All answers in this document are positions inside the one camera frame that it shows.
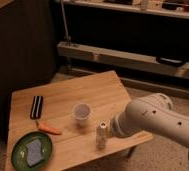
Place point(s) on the white plastic bottle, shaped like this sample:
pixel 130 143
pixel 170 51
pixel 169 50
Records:
pixel 101 135

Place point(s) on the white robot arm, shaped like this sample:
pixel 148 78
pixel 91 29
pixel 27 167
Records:
pixel 153 113

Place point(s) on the white plastic cup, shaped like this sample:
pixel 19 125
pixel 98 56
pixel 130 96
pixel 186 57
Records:
pixel 81 114

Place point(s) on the wooden table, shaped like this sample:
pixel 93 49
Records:
pixel 106 96

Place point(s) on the black white striped case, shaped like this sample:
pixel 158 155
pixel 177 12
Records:
pixel 36 108

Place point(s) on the orange carrot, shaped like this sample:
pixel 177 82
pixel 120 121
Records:
pixel 46 128

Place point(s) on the dark wooden cabinet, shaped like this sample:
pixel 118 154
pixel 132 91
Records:
pixel 26 49

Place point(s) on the blue sponge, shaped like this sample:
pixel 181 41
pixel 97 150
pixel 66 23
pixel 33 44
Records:
pixel 34 155

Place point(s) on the metal stand pole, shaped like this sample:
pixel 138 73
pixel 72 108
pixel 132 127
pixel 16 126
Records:
pixel 66 32

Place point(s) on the green plate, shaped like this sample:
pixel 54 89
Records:
pixel 19 152

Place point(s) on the long grey case with handle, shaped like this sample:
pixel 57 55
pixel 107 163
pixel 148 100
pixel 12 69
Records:
pixel 121 59

